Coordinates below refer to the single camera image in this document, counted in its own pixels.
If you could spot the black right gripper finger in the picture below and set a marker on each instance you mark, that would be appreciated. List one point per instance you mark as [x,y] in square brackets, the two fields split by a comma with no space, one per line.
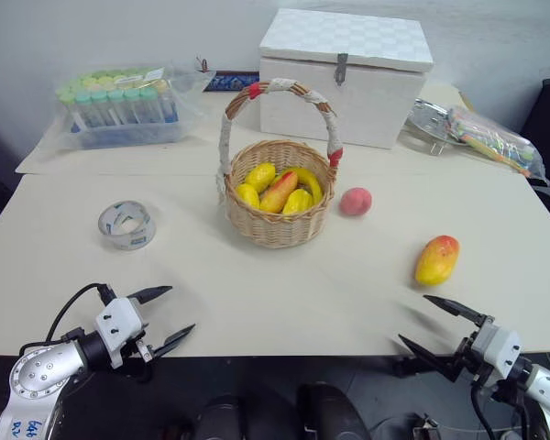
[454,309]
[428,354]

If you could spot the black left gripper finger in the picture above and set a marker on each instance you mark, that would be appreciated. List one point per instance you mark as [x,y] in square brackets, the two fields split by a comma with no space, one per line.
[151,292]
[174,338]

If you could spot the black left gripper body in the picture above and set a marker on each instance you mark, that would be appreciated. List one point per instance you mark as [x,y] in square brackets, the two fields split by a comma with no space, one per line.
[141,350]

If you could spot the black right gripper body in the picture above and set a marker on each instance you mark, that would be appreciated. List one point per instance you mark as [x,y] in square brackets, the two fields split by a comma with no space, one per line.
[467,359]

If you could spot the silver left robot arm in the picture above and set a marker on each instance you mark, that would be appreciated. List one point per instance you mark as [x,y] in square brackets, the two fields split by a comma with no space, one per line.
[39,371]

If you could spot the plump yellow red mango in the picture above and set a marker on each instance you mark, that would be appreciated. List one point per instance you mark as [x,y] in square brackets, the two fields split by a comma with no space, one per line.
[436,261]

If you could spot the clear adhesive tape roll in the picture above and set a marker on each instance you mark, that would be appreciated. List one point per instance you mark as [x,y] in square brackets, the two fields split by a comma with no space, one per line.
[128,236]

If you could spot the yellow lemon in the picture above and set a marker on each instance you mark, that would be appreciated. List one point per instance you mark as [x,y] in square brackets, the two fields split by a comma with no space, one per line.
[260,176]
[247,195]
[297,201]

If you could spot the pink peach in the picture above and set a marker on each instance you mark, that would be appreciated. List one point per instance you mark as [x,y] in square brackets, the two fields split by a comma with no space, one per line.
[356,201]

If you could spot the slim red yellow mango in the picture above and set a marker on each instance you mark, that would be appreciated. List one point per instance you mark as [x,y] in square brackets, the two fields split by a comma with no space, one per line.
[278,192]

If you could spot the bag of colourful pens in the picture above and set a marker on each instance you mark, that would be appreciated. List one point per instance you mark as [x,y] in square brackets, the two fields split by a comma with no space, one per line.
[490,137]

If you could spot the plastic bag of test tubes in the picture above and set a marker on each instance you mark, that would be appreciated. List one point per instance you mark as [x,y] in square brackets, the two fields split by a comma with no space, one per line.
[119,110]

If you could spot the round silver metal plate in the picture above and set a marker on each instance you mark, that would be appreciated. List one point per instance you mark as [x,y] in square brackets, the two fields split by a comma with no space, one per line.
[428,124]

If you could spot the teal capped test tube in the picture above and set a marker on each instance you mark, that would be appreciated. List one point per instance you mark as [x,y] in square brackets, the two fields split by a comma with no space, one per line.
[82,107]
[99,106]
[148,103]
[132,104]
[116,105]

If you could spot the yellow banana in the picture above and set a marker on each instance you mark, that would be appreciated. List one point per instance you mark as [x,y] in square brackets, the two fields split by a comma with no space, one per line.
[311,181]

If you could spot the blue patterned flat item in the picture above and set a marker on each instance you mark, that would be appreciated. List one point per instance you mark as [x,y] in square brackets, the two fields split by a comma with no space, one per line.
[231,81]

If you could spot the small red clip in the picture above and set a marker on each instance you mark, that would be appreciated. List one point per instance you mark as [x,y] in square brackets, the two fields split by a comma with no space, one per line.
[204,65]

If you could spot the white lidded box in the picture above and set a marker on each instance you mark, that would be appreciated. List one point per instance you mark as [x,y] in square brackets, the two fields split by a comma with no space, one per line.
[344,101]

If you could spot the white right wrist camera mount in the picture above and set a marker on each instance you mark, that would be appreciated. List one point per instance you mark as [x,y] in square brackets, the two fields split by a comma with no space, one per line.
[497,344]

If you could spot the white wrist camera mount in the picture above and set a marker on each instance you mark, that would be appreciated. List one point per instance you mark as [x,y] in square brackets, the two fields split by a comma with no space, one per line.
[497,344]
[117,321]

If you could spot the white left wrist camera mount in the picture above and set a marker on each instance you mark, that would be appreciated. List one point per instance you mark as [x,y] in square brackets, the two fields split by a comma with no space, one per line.
[117,321]

